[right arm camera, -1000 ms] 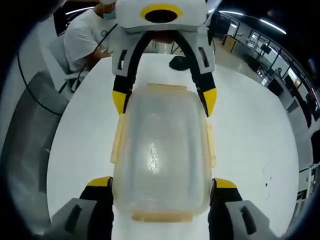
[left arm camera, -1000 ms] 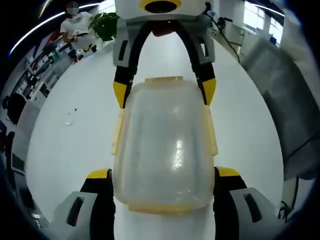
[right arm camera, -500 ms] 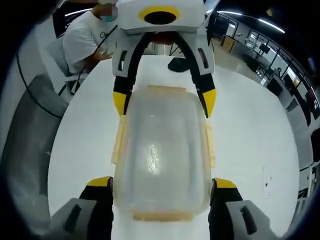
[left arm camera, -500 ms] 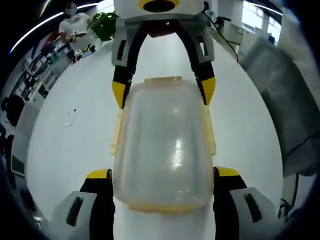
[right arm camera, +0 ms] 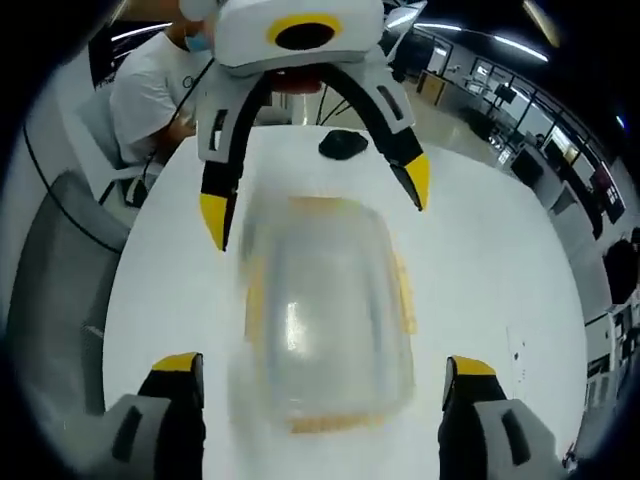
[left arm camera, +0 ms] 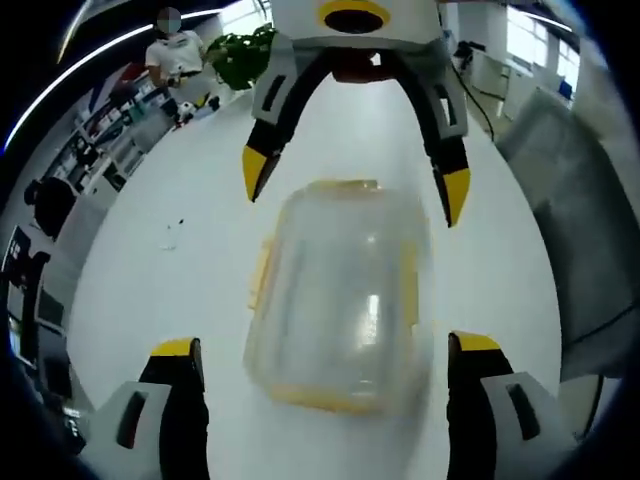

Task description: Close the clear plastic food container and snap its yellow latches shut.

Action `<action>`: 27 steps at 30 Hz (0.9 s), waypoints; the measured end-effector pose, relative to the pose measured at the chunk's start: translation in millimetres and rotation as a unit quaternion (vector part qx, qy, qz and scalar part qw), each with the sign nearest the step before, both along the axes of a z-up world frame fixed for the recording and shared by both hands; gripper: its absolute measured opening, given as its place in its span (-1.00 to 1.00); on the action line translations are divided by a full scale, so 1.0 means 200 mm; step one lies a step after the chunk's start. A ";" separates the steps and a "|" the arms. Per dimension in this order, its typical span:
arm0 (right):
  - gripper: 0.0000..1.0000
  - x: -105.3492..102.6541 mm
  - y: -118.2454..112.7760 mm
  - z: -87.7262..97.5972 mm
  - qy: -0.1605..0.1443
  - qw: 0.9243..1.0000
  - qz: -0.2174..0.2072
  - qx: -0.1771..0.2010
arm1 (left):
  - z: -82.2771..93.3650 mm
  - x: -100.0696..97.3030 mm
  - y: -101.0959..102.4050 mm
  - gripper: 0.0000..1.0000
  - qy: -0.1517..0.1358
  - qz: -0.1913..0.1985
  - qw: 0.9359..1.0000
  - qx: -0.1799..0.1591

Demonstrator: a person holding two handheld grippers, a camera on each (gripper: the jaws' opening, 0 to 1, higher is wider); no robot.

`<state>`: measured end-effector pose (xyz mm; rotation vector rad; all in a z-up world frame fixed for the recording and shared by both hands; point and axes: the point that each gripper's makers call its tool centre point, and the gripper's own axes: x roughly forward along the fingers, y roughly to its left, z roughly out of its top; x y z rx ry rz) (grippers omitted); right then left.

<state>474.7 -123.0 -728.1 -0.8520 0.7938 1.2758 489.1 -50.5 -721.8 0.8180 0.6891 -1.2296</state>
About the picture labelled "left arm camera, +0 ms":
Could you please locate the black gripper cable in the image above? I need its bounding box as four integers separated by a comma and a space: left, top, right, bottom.
448, 63, 497, 142

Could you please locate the green potted plant white pot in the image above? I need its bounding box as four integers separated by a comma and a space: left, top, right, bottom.
206, 23, 277, 92

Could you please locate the white storage shelf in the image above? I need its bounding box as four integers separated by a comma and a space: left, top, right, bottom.
43, 79, 174, 194

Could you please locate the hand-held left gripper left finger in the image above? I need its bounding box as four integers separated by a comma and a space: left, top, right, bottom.
89, 337, 210, 480

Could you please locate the small white object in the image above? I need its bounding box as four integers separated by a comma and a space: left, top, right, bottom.
158, 217, 187, 252

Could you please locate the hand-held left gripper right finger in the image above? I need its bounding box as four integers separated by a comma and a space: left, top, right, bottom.
445, 329, 575, 480

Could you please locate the grey and white hand tool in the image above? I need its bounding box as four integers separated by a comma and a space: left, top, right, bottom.
171, 91, 222, 132

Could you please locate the clear plastic box yellow buckle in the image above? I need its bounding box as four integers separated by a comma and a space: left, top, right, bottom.
242, 177, 434, 415

